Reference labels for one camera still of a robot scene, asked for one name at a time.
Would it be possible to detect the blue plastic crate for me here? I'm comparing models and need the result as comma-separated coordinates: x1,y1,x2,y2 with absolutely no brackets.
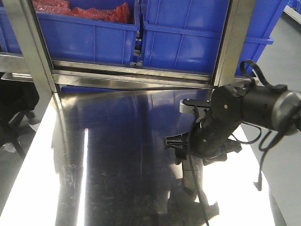
0,0,140,65
141,0,287,73

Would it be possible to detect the brake pad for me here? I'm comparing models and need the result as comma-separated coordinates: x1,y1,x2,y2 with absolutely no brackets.
182,159,196,195

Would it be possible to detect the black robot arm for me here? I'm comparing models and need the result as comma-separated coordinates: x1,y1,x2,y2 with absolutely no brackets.
165,82,301,165

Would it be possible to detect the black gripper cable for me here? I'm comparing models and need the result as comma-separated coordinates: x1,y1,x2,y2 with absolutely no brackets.
229,59,289,192

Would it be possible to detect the right blue plastic crate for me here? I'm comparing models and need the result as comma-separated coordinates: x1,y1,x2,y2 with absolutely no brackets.
141,0,287,73

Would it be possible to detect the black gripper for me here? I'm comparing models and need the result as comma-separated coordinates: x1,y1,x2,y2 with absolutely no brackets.
165,84,245,165

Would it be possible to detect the red bubble wrap bag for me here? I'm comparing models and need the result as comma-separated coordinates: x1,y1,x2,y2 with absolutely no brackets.
33,0,132,24

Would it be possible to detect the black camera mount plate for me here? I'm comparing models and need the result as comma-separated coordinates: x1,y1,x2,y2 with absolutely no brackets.
179,99,211,113

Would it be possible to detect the stainless steel rack frame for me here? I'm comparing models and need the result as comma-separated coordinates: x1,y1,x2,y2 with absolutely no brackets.
0,0,256,98

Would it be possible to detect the left blue plastic crate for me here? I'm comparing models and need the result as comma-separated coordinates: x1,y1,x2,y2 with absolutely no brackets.
0,0,140,65

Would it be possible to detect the black office chair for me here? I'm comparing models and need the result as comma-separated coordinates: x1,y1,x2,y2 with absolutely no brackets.
0,80,40,158

